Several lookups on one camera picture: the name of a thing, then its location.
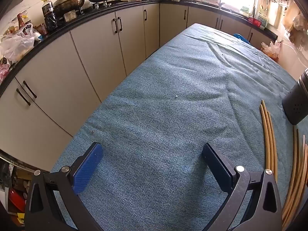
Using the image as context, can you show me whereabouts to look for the hanging plastic bags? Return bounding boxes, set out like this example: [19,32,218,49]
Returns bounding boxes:
[281,0,308,47]

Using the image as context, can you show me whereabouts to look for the dark cooking oil bottle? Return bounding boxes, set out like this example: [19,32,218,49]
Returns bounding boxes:
[41,0,58,30]

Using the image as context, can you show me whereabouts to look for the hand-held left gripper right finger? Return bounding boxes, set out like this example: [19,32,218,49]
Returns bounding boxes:
[202,142,282,231]

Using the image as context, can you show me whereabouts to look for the blue plastic bag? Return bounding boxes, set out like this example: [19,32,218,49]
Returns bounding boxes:
[233,32,251,44]

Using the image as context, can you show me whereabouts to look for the beige lower kitchen cabinets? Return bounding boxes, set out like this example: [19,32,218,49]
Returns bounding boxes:
[0,2,277,171]

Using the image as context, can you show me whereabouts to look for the orange plastic bag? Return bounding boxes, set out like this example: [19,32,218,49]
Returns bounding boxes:
[261,41,282,59]

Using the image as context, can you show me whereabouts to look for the red plastic basin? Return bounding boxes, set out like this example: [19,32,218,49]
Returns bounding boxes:
[8,189,26,213]

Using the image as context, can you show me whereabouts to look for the dark metal chopstick holder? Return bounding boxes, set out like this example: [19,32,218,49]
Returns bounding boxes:
[282,69,308,126]

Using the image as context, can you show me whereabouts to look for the gas stove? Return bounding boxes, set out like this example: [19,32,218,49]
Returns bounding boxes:
[79,0,126,13]

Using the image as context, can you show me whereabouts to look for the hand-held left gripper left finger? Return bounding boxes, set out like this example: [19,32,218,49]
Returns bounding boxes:
[24,142,104,231]

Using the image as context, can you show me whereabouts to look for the wooden chopstick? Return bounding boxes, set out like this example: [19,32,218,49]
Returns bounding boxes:
[261,100,275,174]
[282,135,306,227]
[259,105,270,174]
[287,149,308,231]
[267,111,278,183]
[283,144,308,230]

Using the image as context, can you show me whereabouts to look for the blue tablecloth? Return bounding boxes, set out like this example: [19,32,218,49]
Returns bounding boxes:
[49,23,308,231]

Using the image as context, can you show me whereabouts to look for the white plastic bag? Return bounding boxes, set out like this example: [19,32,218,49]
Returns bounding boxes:
[0,23,35,63]

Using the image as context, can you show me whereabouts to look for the black kitchen countertop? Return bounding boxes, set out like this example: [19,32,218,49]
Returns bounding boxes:
[0,0,278,97]

